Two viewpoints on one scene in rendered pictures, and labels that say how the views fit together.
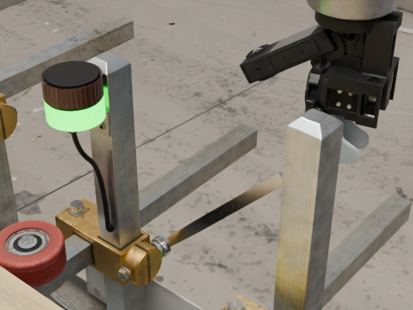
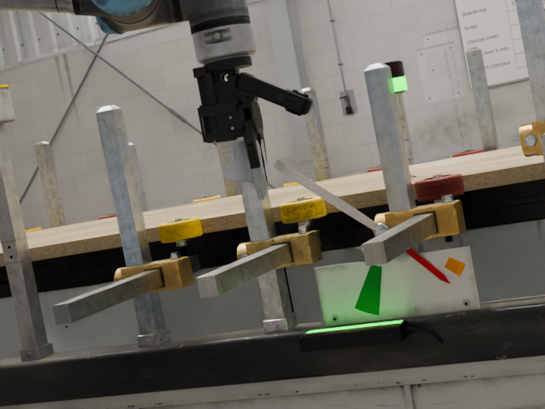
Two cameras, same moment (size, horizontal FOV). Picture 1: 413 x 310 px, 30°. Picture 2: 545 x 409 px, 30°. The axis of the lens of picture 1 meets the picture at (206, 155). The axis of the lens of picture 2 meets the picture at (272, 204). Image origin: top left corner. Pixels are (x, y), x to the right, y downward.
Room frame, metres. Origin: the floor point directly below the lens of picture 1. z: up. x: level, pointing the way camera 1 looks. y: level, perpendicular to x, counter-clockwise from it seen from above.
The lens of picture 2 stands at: (2.21, -0.55, 1.00)
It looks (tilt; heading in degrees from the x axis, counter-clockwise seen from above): 3 degrees down; 164
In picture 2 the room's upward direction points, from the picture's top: 11 degrees counter-clockwise
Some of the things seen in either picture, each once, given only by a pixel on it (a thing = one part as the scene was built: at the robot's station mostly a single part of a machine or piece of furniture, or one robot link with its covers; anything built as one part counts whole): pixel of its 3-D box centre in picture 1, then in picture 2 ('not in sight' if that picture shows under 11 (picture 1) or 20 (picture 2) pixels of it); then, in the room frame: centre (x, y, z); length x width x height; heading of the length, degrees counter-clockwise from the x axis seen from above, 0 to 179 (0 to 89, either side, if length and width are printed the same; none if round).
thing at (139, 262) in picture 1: (106, 245); (419, 222); (0.72, 0.12, 0.85); 0.13 x 0.06 x 0.05; 51
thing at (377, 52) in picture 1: (351, 61); (229, 101); (0.74, -0.15, 1.09); 0.09 x 0.08 x 0.12; 64
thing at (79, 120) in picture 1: (75, 106); (388, 86); (0.67, 0.13, 1.07); 0.06 x 0.06 x 0.02
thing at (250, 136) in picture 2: not in sight; (251, 139); (0.77, -0.14, 1.03); 0.05 x 0.02 x 0.09; 154
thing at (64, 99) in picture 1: (72, 84); (385, 71); (0.67, 0.13, 1.10); 0.06 x 0.06 x 0.02
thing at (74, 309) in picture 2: not in sight; (135, 286); (0.49, -0.31, 0.82); 0.43 x 0.03 x 0.04; 141
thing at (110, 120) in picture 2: not in sight; (134, 238); (0.39, -0.28, 0.90); 0.03 x 0.03 x 0.48; 51
